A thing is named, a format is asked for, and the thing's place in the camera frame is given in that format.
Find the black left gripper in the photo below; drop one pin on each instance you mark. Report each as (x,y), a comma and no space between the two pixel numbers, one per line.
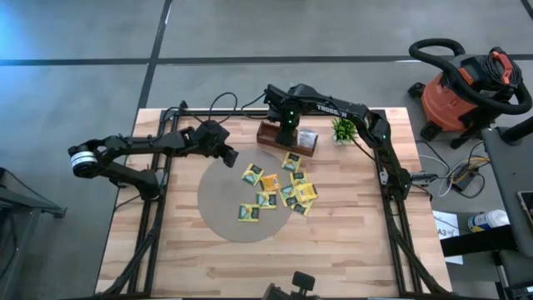
(191,139)

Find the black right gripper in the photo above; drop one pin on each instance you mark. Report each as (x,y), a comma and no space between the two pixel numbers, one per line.
(290,118)

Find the orange white tea packet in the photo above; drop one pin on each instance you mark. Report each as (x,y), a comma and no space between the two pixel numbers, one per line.
(307,138)

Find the yellow tea packet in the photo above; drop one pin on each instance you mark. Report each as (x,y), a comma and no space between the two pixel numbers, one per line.
(270,182)
(307,192)

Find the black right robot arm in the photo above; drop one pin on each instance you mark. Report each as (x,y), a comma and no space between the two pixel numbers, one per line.
(345,110)

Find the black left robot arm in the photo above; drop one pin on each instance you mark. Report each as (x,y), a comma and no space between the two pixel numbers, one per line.
(137,143)

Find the wooden tea organizer box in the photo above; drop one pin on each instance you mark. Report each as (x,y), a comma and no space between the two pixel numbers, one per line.
(266,135)

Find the round grey mat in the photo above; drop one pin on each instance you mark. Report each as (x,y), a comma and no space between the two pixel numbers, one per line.
(220,196)

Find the green plant in white pot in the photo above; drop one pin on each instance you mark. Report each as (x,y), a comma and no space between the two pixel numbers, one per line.
(344,131)

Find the black device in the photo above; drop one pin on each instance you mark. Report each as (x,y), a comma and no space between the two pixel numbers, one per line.
(303,281)

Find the orange shop vacuum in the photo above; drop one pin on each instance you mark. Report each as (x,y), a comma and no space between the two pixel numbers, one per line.
(447,104)

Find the white paper sheet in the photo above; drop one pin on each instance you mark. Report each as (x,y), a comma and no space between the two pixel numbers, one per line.
(443,221)

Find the black metal stand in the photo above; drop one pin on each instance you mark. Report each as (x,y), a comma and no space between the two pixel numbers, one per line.
(58,212)

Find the black power adapter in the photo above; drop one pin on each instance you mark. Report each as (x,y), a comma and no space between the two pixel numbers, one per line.
(464,180)

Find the black shelf bar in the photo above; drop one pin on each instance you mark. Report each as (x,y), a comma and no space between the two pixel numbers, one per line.
(474,242)

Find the white wipes canister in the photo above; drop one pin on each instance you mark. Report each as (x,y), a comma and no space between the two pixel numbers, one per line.
(489,220)

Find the grey desk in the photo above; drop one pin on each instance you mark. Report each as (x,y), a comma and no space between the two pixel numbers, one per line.
(508,175)

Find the black padded bar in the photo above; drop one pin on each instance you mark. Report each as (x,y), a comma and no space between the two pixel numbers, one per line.
(520,130)

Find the smartphone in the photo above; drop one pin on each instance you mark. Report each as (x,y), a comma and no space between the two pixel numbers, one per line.
(528,206)

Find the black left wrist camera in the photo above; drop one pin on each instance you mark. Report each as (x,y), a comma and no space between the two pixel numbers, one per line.
(214,132)

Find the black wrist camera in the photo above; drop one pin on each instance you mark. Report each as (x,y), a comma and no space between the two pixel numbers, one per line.
(275,100)
(214,132)

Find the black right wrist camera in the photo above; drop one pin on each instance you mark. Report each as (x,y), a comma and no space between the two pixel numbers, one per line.
(275,100)

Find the black aluminium table frame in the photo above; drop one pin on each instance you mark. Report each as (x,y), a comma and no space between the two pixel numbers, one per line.
(191,112)

